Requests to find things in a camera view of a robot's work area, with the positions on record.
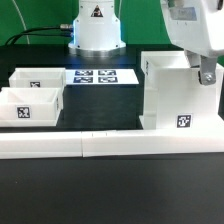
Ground white thin cable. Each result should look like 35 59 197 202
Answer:
12 0 31 45

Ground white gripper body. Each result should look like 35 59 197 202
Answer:
160 0 224 57

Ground white fiducial marker sheet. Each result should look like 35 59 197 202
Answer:
66 69 139 85

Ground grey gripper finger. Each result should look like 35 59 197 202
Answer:
199 56 217 85
184 50 200 68

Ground white drawer tray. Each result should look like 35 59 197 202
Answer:
9 68 66 88
0 87 63 127

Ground white front drawer tray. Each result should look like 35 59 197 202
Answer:
0 87 63 127

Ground white drawer cabinet box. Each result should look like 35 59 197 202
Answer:
140 51 224 130

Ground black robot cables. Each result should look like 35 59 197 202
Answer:
4 23 75 47

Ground white rear drawer tray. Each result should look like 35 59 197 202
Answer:
9 68 66 88

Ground white front fence left piece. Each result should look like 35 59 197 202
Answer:
0 132 83 159

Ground white L-shaped fence right piece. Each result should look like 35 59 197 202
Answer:
82 128 224 157

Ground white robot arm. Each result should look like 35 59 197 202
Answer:
68 0 224 85

